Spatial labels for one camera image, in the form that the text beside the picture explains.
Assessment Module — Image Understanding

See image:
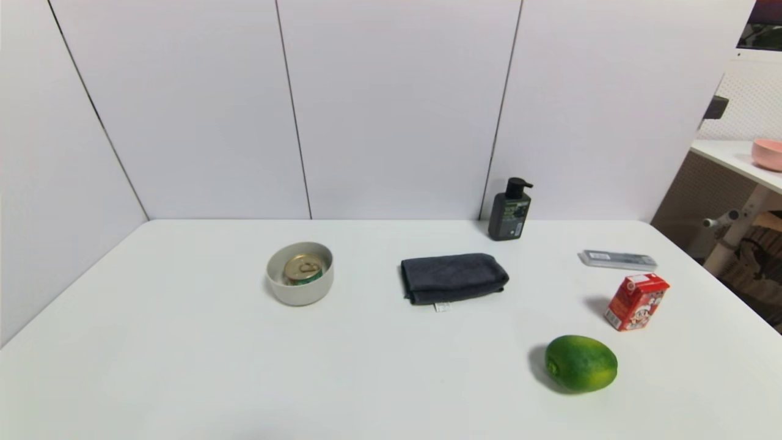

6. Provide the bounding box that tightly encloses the gold lid tin can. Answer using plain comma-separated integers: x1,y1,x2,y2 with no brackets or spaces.
283,253,325,287

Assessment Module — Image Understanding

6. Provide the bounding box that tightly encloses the beige round bowl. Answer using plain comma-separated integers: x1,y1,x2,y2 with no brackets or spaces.
266,241,335,307

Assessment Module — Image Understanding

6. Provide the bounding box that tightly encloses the pink bowl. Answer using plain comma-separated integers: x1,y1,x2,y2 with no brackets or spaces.
751,138,782,172

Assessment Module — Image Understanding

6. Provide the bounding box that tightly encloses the dark grey folded towel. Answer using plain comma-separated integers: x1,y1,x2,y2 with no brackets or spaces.
400,252,510,312

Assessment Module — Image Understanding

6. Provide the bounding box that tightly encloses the black pump dispenser bottle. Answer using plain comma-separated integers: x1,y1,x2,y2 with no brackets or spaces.
488,177,534,241

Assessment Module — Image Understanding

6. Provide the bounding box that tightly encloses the grey remote control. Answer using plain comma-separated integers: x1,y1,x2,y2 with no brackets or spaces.
579,249,659,273

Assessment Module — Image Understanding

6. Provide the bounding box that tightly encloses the green mango fruit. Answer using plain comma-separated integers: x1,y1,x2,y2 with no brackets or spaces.
544,334,618,394

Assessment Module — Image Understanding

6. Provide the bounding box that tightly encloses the red drink carton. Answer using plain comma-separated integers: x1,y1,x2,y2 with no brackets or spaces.
604,273,670,332

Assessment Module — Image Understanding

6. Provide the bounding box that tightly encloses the white side table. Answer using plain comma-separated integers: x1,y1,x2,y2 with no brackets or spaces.
690,139,782,277

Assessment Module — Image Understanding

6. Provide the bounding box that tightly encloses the white pegboard panel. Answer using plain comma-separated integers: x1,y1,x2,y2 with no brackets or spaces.
697,56,782,142

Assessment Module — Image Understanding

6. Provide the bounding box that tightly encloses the dark monitor screen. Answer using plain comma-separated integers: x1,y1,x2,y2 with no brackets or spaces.
737,0,782,51

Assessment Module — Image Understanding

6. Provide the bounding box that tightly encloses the white double knob handle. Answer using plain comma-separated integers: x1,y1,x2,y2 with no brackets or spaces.
702,209,742,229

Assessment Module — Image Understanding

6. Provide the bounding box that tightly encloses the wooden chair frame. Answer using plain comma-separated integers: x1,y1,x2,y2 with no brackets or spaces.
720,210,782,334

